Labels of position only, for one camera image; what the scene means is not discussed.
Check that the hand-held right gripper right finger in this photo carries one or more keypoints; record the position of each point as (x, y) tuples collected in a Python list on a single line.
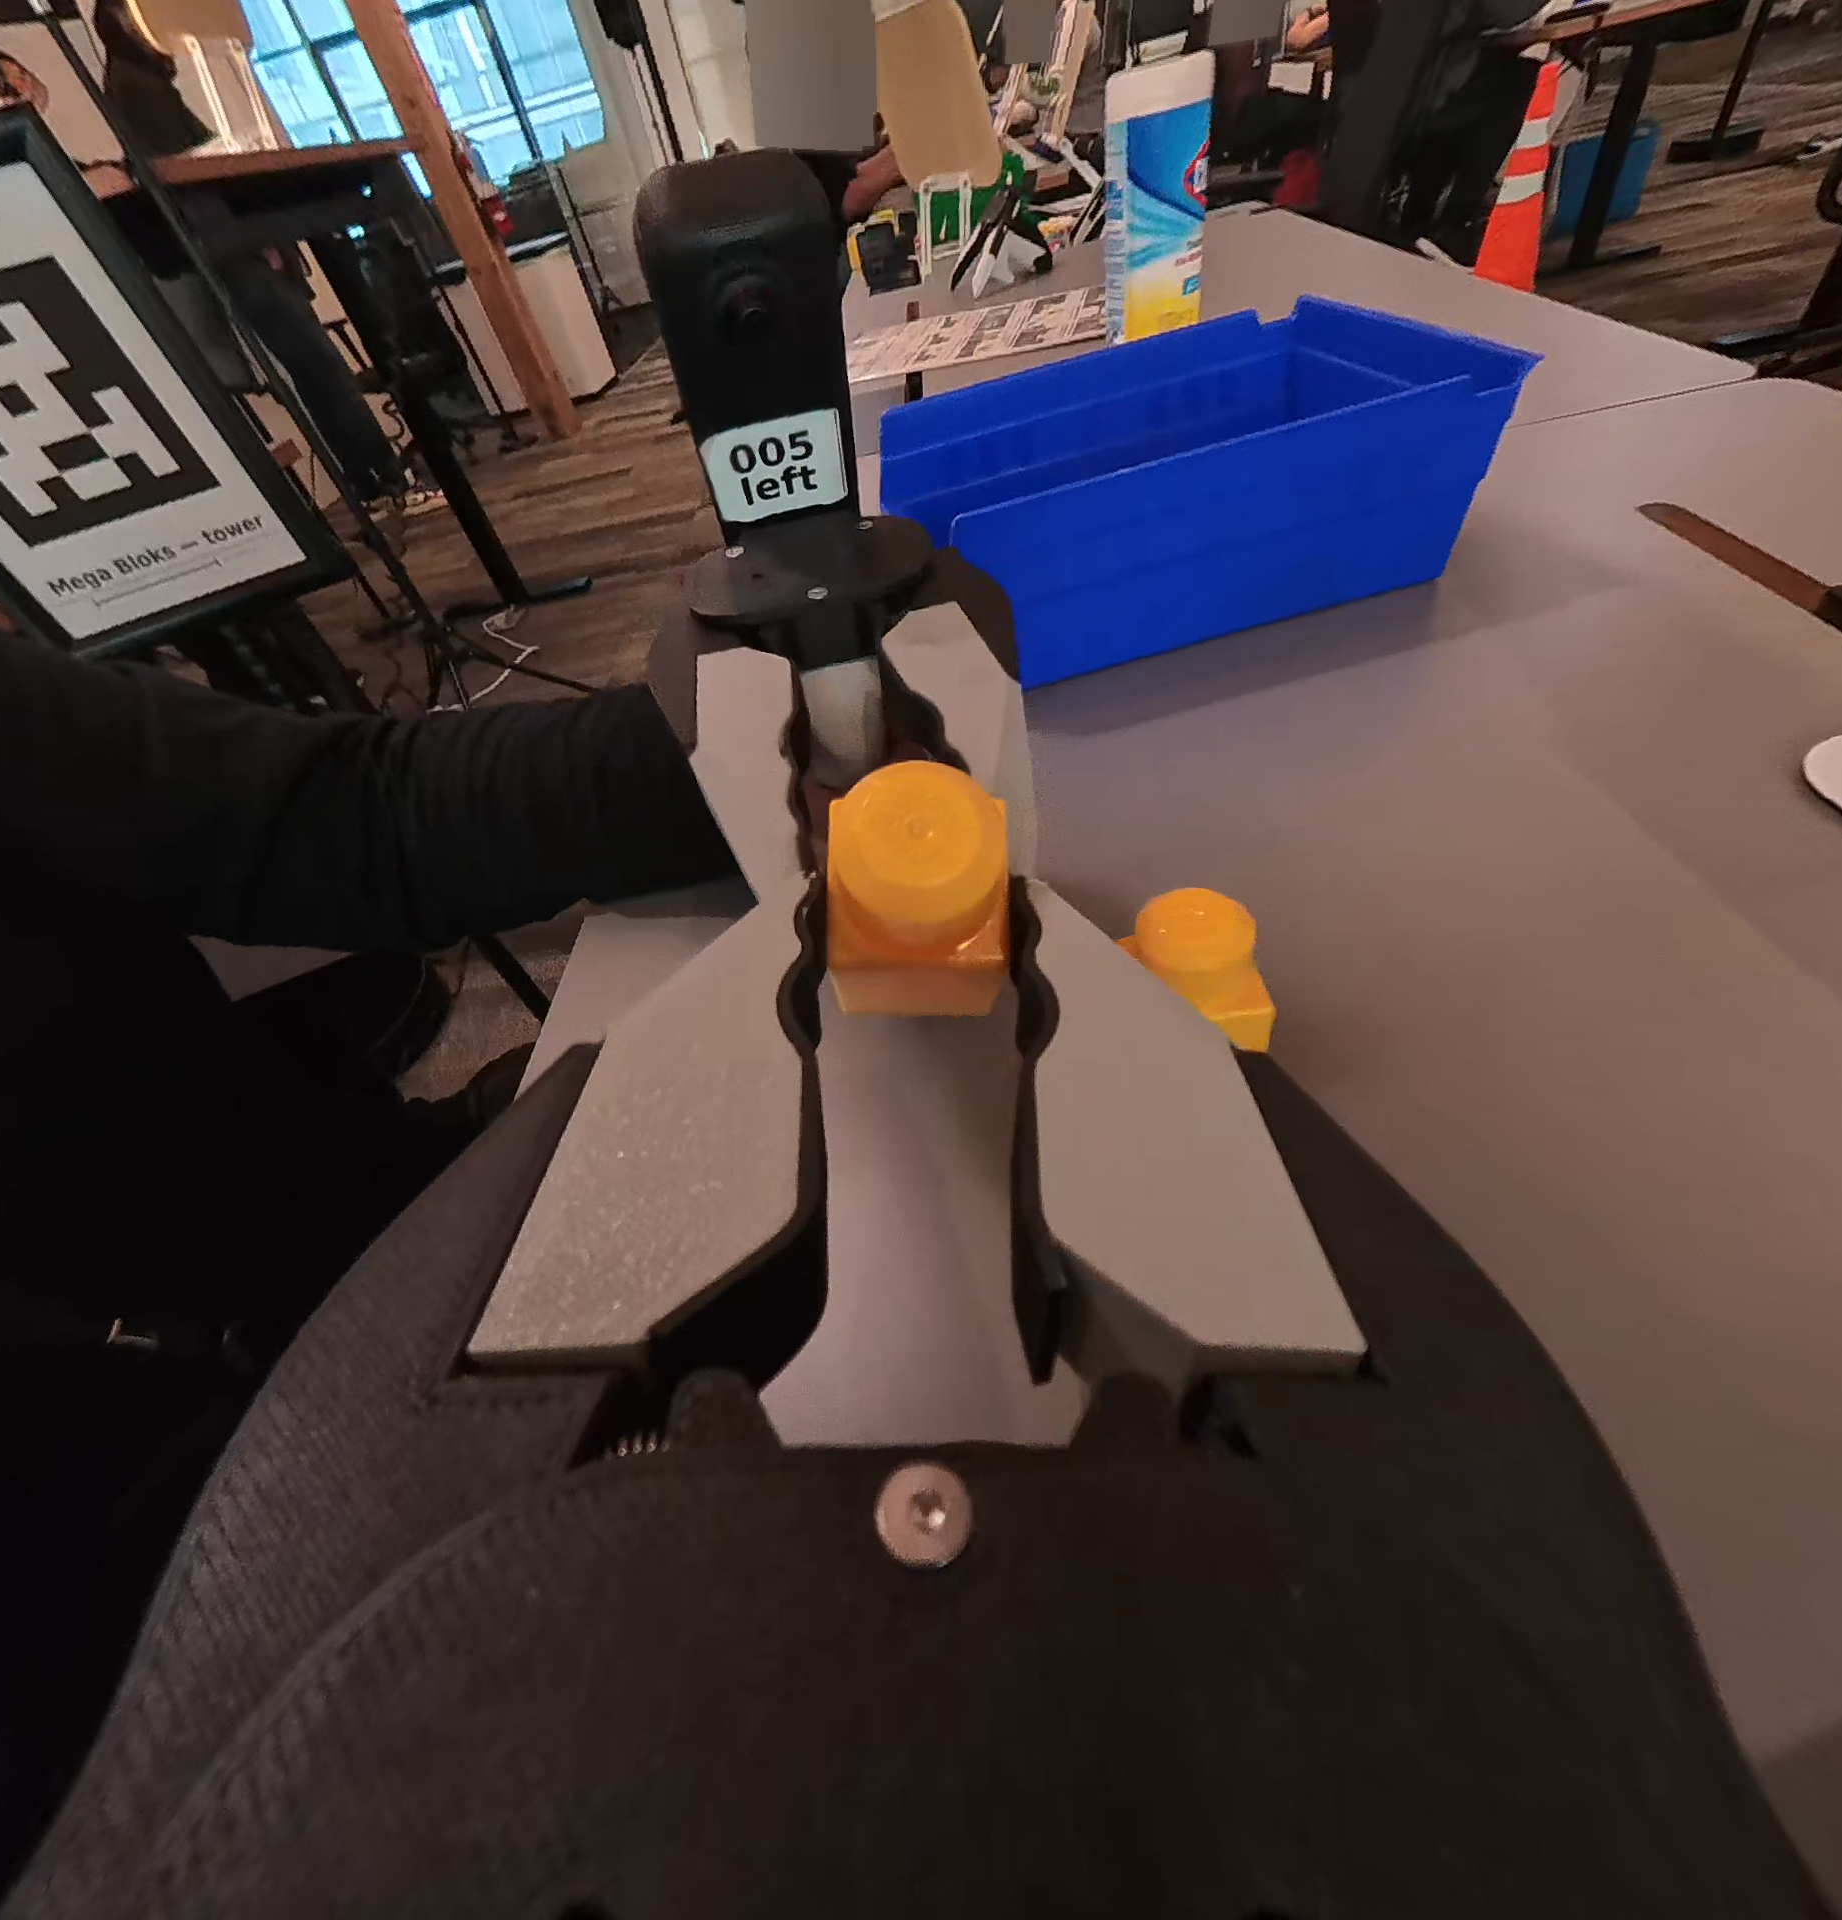
[(1191, 1201)]

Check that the black standing desk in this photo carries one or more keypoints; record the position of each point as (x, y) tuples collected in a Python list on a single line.
[(351, 181)]

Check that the framed marker sign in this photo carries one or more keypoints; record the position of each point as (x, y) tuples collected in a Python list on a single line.
[(113, 391)]

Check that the orange traffic cone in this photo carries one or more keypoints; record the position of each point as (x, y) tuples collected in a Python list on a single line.
[(1521, 196)]

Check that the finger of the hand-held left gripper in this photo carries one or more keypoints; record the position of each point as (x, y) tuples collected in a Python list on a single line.
[(967, 720), (748, 766)]

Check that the blue white wipes canister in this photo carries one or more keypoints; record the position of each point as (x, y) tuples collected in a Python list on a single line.
[(1155, 196)]

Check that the yellow mega block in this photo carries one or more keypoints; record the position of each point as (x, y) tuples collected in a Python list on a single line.
[(922, 901), (1197, 954)]

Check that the printed paper sheet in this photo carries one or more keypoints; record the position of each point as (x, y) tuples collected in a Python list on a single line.
[(981, 330)]

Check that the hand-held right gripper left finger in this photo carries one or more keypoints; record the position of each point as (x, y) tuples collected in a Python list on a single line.
[(636, 1201)]

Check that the blue plastic bin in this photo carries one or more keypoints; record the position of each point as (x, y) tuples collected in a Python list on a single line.
[(1222, 496)]

